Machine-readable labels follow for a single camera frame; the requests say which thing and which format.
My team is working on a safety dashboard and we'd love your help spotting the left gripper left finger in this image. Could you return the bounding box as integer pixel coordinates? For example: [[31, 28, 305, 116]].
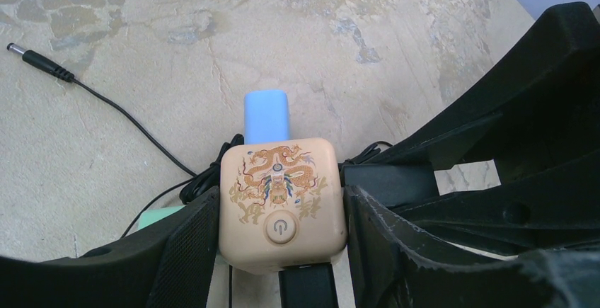
[[1, 186, 220, 307]]

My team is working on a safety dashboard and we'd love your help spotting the blue plug adapter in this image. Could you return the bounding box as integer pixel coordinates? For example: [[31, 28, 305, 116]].
[[243, 89, 290, 144]]

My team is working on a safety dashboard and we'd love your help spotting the beige dragon cube socket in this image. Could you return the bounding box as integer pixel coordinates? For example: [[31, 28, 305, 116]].
[[219, 138, 347, 274]]

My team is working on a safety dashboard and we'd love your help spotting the black plug adapter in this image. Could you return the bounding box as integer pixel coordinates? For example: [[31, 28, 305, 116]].
[[341, 164, 439, 208], [278, 263, 339, 308]]

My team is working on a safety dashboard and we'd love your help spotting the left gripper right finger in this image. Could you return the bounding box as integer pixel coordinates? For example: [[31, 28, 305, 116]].
[[343, 186, 599, 307]]

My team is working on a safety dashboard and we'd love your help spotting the thin black adapter cable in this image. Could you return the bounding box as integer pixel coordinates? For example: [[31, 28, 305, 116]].
[[6, 42, 395, 239]]

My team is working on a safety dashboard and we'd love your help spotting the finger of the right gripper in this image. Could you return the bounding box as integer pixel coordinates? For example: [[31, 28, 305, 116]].
[[374, 2, 599, 255]]

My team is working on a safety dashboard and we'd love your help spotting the green plug adapter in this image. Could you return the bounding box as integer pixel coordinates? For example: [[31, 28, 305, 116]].
[[137, 205, 184, 230]]

